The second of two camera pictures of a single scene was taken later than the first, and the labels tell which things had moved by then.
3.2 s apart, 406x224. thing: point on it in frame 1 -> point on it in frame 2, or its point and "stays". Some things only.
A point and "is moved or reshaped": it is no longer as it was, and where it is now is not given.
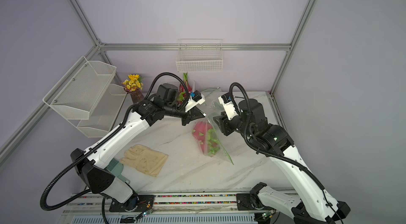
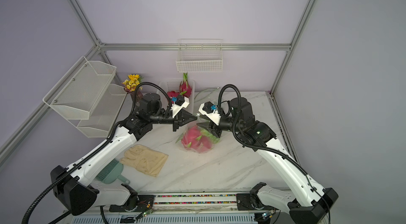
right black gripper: (225, 124) -> (215, 130)
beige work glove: (148, 161) stays
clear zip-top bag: (212, 106) stays
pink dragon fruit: (183, 94) stays
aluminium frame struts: (181, 47) stays
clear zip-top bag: (210, 139) is moved or reshaped
